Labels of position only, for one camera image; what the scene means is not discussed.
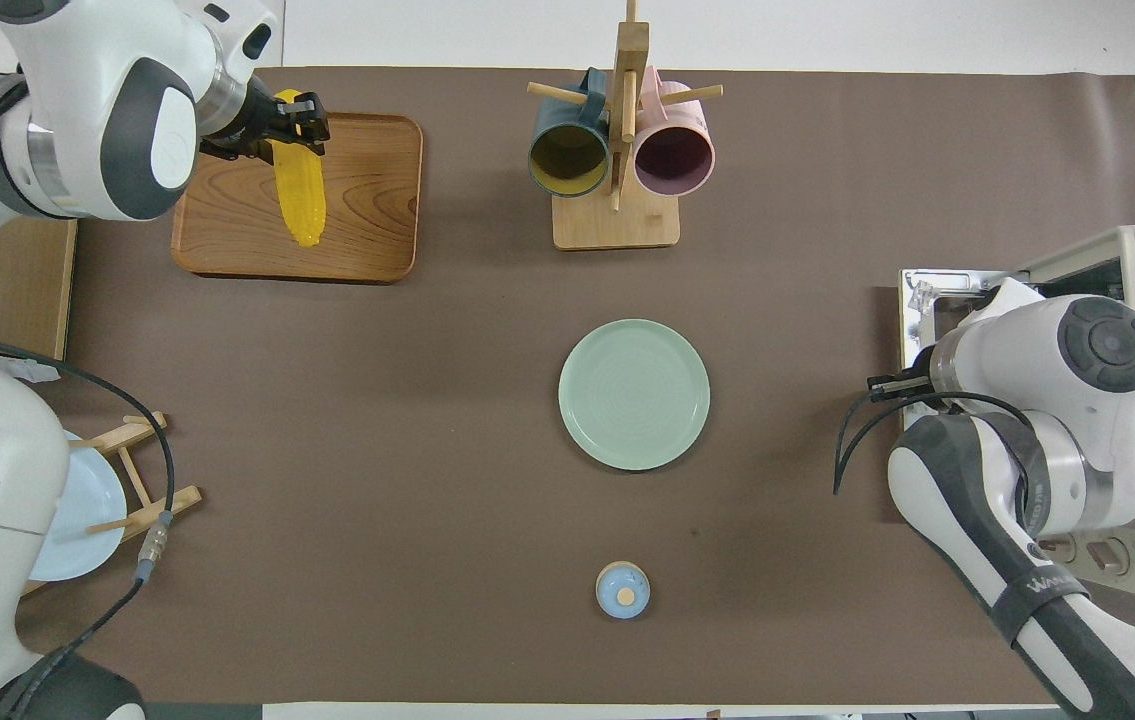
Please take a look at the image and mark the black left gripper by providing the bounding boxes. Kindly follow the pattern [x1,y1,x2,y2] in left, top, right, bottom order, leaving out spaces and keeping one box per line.
[199,78,331,164]

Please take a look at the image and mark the yellow corn cob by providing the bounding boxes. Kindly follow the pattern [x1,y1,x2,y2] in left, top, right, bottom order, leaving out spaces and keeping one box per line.
[270,88,327,248]

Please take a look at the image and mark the mint green plate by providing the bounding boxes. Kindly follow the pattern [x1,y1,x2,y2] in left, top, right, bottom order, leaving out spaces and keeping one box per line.
[558,319,711,472]

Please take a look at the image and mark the brown wooden tray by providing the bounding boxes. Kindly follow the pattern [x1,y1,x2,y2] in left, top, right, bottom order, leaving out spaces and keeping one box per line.
[171,112,425,285]

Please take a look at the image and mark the brown table mat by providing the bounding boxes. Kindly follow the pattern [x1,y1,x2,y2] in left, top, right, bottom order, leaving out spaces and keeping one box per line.
[17,65,1135,706]

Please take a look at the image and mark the dark teal mug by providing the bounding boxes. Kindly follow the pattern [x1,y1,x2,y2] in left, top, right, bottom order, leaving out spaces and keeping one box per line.
[528,68,613,199]

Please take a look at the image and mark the low light wooden shelf board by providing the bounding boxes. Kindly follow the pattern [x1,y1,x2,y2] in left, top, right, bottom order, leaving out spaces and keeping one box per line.
[0,218,78,361]

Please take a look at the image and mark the wooden plate rack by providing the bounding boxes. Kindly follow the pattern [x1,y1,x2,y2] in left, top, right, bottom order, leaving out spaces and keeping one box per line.
[22,411,203,598]

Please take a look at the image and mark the wooden mug rack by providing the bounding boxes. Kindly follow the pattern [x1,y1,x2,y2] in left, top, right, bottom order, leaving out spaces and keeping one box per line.
[527,0,725,251]

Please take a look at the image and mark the pink mug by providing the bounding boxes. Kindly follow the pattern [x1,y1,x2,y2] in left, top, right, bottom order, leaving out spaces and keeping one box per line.
[633,66,717,198]

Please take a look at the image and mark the light blue plate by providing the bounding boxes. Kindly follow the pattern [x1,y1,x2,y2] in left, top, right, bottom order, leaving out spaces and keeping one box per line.
[27,445,128,583]

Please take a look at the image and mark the small blue call bell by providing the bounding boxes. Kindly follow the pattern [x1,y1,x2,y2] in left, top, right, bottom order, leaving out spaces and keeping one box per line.
[595,561,651,620]

